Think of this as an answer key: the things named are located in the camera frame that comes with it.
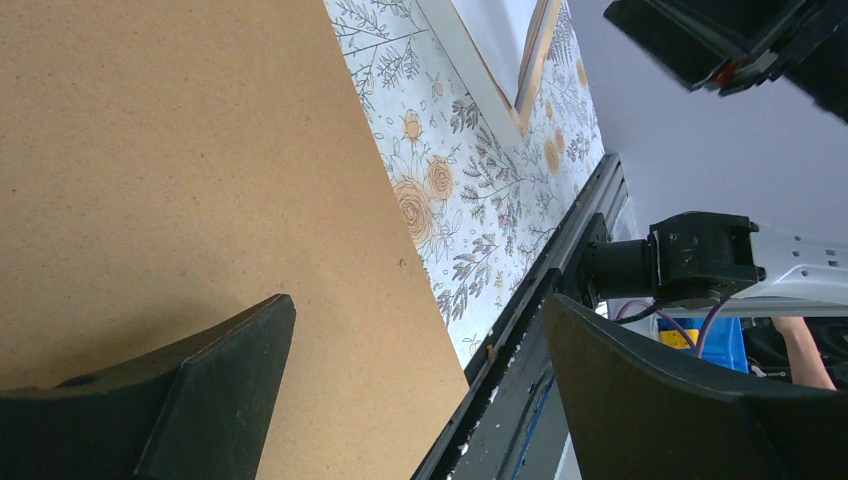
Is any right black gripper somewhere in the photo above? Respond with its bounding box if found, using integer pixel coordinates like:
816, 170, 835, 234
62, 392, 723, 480
603, 0, 847, 121

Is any person forearm in background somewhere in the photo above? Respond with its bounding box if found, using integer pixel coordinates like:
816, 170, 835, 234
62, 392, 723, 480
771, 317, 836, 391

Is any photo print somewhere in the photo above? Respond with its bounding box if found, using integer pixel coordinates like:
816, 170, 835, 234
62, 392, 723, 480
1, 1, 468, 479

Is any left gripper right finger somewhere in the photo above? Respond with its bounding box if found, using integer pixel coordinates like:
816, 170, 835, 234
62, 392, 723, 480
541, 294, 847, 479

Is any blue plastic bin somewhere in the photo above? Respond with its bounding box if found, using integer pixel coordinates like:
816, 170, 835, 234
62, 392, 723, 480
657, 317, 750, 374

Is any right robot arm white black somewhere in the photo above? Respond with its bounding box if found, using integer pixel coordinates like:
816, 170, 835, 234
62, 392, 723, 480
586, 1, 847, 310

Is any floral patterned table mat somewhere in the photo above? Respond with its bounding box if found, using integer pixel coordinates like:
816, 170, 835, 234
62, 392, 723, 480
326, 1, 604, 366

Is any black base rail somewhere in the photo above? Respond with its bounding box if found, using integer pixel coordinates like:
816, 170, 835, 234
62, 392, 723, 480
413, 154, 627, 479

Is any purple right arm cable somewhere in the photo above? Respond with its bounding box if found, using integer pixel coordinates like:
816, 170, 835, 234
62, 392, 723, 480
612, 298, 733, 359

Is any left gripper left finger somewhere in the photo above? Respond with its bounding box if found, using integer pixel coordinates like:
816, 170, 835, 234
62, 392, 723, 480
1, 294, 296, 479

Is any light wooden picture frame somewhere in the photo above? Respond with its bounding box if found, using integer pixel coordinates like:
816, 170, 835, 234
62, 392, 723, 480
418, 0, 563, 147

